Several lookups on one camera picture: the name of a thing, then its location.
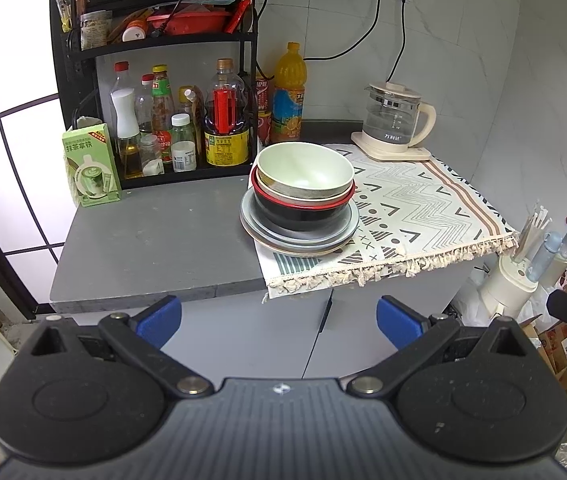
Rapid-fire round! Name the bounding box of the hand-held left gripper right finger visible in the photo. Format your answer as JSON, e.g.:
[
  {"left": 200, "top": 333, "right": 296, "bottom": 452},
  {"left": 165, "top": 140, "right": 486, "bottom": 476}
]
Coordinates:
[{"left": 346, "top": 295, "right": 535, "bottom": 399}]

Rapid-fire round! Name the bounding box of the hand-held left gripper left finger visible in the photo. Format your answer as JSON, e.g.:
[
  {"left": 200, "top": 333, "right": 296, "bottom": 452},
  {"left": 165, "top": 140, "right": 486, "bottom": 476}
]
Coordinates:
[{"left": 30, "top": 295, "right": 215, "bottom": 399}]

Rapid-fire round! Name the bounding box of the white plate with flower print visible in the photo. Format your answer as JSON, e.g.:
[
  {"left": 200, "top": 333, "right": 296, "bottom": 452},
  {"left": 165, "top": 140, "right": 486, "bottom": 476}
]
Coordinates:
[{"left": 246, "top": 225, "right": 359, "bottom": 257}]

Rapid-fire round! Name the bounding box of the small white blue-print plate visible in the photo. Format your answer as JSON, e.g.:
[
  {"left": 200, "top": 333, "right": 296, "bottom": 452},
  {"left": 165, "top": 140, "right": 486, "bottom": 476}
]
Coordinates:
[{"left": 253, "top": 210, "right": 355, "bottom": 242}]

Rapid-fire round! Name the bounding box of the large white blue-print plate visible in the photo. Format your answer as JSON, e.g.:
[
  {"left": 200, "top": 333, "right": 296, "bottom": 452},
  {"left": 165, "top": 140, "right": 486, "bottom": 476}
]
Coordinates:
[{"left": 240, "top": 187, "right": 361, "bottom": 250}]

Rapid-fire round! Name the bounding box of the red and black bowl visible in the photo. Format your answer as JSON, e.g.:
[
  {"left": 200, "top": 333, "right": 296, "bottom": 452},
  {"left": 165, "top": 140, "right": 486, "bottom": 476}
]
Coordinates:
[{"left": 250, "top": 165, "right": 357, "bottom": 232}]

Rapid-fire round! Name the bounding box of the pale green bowl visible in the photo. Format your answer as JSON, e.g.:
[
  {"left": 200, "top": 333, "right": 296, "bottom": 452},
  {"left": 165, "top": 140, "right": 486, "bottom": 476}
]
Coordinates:
[
  {"left": 254, "top": 170, "right": 355, "bottom": 207},
  {"left": 256, "top": 142, "right": 354, "bottom": 200}
]

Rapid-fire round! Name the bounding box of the cardboard box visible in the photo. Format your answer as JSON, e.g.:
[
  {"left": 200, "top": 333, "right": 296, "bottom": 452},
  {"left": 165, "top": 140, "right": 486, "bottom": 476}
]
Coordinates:
[{"left": 518, "top": 315, "right": 567, "bottom": 401}]

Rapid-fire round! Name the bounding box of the white blender appliance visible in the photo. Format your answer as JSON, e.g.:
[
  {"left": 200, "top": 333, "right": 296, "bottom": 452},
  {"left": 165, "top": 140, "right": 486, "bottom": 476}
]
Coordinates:
[{"left": 478, "top": 255, "right": 539, "bottom": 321}]

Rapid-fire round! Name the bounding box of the bundle of white sticks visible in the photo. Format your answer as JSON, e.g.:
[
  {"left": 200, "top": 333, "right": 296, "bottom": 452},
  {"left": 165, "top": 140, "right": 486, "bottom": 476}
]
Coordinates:
[{"left": 513, "top": 202, "right": 554, "bottom": 266}]

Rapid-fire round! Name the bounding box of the patterned fringed table cloth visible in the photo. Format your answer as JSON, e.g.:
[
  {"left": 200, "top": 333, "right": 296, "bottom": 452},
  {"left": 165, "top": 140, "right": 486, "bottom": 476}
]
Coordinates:
[{"left": 254, "top": 142, "right": 520, "bottom": 303}]

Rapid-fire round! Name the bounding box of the black shelf rack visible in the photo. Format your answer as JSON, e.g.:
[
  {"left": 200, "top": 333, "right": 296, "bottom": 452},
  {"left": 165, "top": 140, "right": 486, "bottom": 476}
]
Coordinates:
[{"left": 49, "top": 0, "right": 264, "bottom": 191}]

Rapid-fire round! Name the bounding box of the small glass jar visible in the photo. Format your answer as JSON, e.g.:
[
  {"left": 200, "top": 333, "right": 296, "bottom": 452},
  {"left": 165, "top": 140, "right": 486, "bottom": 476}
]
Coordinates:
[{"left": 139, "top": 133, "right": 165, "bottom": 177}]

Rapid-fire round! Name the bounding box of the green drink mix box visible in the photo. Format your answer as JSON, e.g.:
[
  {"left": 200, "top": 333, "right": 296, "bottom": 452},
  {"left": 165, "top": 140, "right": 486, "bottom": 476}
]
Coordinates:
[{"left": 62, "top": 123, "right": 123, "bottom": 208}]

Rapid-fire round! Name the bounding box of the large soy sauce bottle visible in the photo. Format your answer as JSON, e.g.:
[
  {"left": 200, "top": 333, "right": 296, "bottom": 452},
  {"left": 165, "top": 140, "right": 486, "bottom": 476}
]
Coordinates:
[{"left": 204, "top": 58, "right": 250, "bottom": 167}]

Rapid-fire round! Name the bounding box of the glass electric kettle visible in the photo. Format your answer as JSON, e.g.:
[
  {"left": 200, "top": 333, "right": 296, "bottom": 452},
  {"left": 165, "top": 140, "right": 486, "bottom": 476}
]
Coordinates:
[{"left": 365, "top": 81, "right": 437, "bottom": 147}]

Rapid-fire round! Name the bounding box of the small clear red-cap bottle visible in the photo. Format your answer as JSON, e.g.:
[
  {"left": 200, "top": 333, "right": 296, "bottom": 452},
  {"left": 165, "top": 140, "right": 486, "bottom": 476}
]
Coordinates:
[{"left": 134, "top": 74, "right": 156, "bottom": 136}]

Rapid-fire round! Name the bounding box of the orange juice bottle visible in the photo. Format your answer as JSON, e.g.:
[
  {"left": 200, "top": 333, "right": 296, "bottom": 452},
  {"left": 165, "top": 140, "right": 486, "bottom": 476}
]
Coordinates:
[{"left": 270, "top": 42, "right": 308, "bottom": 144}]

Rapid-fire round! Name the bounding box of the tall clear red-cap bottle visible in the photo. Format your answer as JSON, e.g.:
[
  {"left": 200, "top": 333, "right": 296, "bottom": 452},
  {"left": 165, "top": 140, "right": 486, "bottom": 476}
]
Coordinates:
[{"left": 110, "top": 61, "right": 136, "bottom": 111}]

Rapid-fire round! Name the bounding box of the frosted glass window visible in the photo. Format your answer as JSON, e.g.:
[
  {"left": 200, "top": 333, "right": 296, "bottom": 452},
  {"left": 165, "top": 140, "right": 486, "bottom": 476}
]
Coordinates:
[{"left": 0, "top": 0, "right": 71, "bottom": 321}]

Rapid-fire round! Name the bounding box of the glass storage jar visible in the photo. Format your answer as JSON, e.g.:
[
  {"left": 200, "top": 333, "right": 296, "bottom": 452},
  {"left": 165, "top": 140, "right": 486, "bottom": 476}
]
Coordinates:
[{"left": 80, "top": 10, "right": 114, "bottom": 51}]

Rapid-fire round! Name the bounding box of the red plastic container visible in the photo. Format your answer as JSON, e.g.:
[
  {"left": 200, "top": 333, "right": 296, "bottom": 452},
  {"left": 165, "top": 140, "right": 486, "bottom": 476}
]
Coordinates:
[{"left": 146, "top": 7, "right": 231, "bottom": 36}]

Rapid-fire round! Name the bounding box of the red snack packet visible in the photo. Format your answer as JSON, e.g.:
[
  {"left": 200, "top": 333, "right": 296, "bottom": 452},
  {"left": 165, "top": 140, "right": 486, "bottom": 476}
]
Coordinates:
[{"left": 226, "top": 0, "right": 250, "bottom": 33}]

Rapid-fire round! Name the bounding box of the black kettle power cable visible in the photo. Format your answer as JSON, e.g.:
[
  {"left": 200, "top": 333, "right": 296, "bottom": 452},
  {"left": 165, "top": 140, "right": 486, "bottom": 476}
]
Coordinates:
[{"left": 387, "top": 0, "right": 410, "bottom": 84}]

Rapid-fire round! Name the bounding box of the black cable beside rack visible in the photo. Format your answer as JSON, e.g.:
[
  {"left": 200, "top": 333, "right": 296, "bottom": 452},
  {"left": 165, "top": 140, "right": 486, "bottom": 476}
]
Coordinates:
[{"left": 252, "top": 0, "right": 270, "bottom": 77}]

